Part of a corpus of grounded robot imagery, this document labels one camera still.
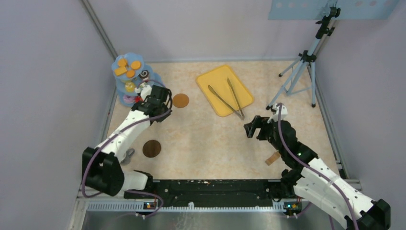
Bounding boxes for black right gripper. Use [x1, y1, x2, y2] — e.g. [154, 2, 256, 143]
[244, 115, 285, 154]

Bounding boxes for metal serving tongs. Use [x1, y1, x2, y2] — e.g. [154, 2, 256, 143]
[207, 77, 246, 121]

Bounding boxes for light brown round coaster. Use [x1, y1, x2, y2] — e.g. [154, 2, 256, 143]
[172, 93, 190, 108]

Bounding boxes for chocolate swirl roll cake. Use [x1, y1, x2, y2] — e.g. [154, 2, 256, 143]
[138, 70, 150, 80]

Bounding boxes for purple sprinkled donut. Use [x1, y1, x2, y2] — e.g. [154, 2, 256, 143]
[123, 95, 135, 104]

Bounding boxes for yellow cream puff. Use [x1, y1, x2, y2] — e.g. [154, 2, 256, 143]
[124, 81, 136, 92]

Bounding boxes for round orange biscuit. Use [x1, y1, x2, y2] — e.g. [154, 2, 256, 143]
[126, 69, 135, 78]
[130, 61, 142, 70]
[117, 58, 128, 67]

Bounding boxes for round orange biscuit top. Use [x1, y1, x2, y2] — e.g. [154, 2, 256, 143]
[130, 61, 142, 70]

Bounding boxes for dark brown round coaster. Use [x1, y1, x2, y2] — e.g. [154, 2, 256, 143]
[142, 140, 161, 158]

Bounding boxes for square orange biscuit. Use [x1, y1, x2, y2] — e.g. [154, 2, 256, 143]
[114, 67, 128, 76]

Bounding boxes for yellow serving tray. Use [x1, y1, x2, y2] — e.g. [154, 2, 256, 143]
[196, 65, 254, 117]

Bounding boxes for grey handled mug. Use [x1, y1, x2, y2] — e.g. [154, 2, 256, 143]
[121, 148, 135, 165]

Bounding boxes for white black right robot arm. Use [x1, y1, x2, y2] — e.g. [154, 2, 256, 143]
[244, 115, 391, 230]

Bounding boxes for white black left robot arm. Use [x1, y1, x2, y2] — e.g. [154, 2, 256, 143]
[81, 85, 172, 198]

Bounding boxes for small wooden block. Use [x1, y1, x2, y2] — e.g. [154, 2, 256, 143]
[265, 152, 281, 166]

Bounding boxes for blue three-tier cake stand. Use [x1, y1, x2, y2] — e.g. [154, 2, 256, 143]
[111, 52, 162, 107]

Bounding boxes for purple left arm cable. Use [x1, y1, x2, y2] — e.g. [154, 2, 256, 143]
[81, 79, 173, 219]

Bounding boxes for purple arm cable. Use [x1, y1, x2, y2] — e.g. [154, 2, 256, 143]
[81, 79, 173, 219]
[276, 102, 360, 230]

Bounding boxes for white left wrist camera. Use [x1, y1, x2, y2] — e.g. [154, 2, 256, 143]
[135, 82, 152, 102]

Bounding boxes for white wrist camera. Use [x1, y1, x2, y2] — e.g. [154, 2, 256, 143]
[135, 82, 152, 102]
[267, 103, 288, 124]

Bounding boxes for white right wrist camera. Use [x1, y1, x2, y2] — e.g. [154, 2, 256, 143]
[267, 103, 288, 124]

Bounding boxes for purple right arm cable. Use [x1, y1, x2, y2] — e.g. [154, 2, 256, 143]
[276, 102, 360, 230]

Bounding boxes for blue camera tripod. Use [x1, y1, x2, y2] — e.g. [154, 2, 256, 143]
[266, 6, 341, 110]

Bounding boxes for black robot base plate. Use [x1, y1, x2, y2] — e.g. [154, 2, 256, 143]
[124, 179, 296, 207]

